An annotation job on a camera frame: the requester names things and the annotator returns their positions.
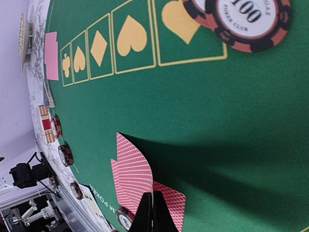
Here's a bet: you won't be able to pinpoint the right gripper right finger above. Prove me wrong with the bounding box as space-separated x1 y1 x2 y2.
153 191 178 232

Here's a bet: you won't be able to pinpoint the black 100 chips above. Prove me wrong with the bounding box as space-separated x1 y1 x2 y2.
58 144 74 167
205 0 292 53
116 207 135 231

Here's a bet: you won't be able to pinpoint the triangular black red dealer button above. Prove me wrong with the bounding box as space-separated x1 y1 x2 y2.
43 79 55 109

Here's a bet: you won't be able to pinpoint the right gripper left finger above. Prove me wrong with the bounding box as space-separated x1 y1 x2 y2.
129 192 153 232

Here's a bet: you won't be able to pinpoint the playing card box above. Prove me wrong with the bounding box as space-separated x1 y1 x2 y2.
39 105 55 144

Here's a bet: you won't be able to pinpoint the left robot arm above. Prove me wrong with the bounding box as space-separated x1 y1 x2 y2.
0 152 67 232

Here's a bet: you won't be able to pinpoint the black red 100 chip stack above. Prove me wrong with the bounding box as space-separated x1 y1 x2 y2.
70 181 83 200

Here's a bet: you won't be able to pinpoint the red 5 chips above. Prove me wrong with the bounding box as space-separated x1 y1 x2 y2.
182 0 209 28
50 116 63 139

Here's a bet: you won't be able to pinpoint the red card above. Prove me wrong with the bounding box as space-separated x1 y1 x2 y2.
111 132 154 214
154 181 186 232
45 31 57 48
44 41 59 81

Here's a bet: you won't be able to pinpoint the round green poker mat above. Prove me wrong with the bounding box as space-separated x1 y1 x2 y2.
46 0 309 232

